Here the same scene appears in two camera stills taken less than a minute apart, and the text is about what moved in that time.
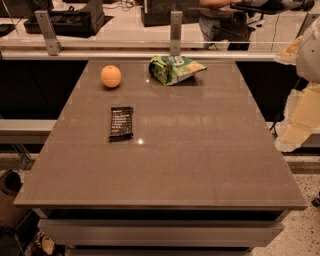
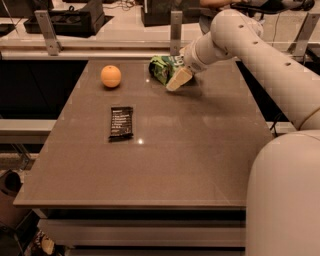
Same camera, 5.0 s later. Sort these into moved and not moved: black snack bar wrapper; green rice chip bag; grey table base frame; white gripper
Moved: white gripper
Not moved: black snack bar wrapper; grey table base frame; green rice chip bag
